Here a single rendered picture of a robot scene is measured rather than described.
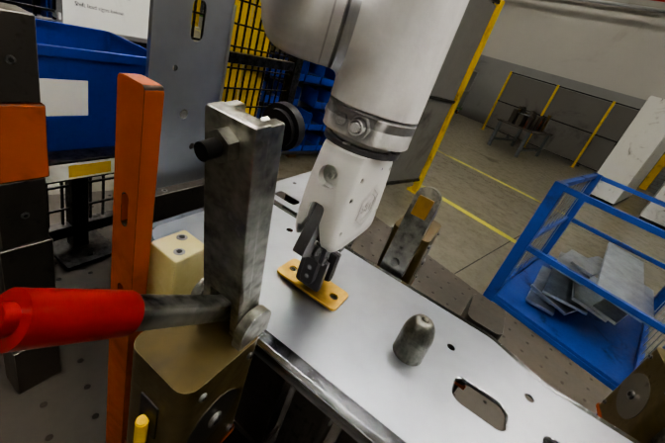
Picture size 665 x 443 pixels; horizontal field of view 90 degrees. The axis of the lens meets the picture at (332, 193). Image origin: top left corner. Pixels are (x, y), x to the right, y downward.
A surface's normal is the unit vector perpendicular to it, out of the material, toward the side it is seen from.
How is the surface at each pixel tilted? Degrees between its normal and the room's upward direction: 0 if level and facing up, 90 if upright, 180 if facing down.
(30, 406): 0
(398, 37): 90
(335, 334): 0
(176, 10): 90
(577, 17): 90
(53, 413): 0
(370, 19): 88
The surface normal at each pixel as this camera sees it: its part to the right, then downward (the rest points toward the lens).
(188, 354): 0.29, -0.87
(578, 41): -0.70, 0.09
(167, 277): -0.50, 0.22
